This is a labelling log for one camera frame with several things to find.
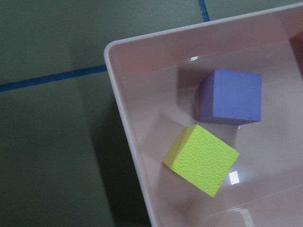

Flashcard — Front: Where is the yellow foam block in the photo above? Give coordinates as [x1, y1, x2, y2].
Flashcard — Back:
[163, 124, 239, 198]

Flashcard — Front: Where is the pink plastic bin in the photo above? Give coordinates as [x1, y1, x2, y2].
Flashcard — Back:
[104, 3, 303, 227]

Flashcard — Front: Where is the purple foam block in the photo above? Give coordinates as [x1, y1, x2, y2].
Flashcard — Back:
[198, 69, 262, 126]

